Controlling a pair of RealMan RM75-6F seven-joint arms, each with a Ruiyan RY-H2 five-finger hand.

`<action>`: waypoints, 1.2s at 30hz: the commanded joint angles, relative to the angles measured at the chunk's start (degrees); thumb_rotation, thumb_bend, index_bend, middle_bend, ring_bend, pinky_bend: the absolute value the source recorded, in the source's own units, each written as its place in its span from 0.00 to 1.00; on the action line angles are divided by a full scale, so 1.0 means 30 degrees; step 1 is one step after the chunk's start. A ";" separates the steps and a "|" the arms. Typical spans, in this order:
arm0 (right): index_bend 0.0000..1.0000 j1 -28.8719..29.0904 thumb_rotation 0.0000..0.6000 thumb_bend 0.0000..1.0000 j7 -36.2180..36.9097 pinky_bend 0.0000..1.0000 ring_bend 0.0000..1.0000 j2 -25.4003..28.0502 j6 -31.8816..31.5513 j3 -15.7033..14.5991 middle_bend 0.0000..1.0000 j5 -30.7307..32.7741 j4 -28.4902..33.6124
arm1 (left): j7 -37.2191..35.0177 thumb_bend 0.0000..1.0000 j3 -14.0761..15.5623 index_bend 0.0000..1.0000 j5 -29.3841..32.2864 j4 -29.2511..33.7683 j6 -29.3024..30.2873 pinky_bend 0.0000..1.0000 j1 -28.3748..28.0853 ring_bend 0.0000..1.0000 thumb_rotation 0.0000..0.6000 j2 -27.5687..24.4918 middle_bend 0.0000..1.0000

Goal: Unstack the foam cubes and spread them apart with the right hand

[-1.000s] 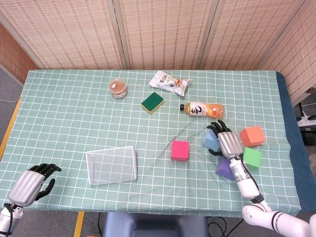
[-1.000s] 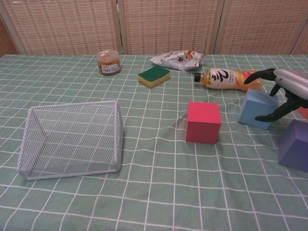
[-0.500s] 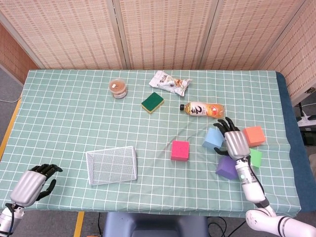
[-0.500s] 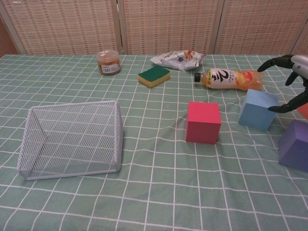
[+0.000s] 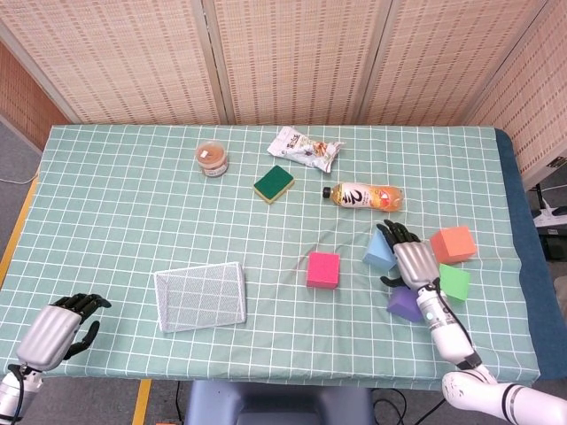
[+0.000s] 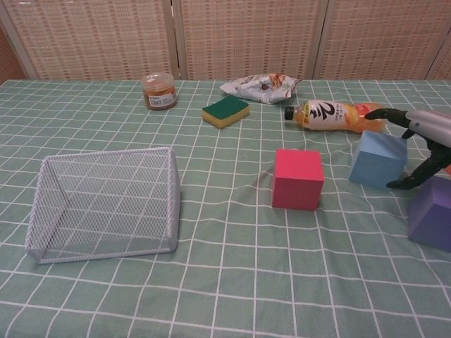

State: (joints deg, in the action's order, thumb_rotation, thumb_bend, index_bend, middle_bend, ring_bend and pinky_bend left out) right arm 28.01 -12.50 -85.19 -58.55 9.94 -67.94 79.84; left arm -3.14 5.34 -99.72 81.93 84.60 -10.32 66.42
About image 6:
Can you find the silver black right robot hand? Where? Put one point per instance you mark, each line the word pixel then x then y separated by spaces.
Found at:
pixel 435 128

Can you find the light blue foam cube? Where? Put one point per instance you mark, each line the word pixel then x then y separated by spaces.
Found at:
pixel 377 162

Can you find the purple foam cube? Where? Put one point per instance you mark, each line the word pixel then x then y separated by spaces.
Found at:
pixel 431 218

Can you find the bamboo folding screen panel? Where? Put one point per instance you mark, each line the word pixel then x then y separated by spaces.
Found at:
pixel 8 56
pixel 98 38
pixel 380 38
pixel 444 67
pixel 246 38

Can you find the orange tea drink bottle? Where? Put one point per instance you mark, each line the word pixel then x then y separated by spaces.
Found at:
pixel 324 114

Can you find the red foam cube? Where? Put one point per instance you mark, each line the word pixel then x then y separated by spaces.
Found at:
pixel 297 183

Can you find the white printed snack bag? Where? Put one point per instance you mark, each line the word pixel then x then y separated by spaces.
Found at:
pixel 260 88

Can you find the green and yellow sponge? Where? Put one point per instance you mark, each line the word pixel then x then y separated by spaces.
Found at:
pixel 225 111

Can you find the green checked tablecloth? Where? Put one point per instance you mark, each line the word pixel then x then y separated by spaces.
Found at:
pixel 225 274

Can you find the clear jar with brown contents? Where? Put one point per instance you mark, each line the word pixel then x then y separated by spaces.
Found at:
pixel 159 95

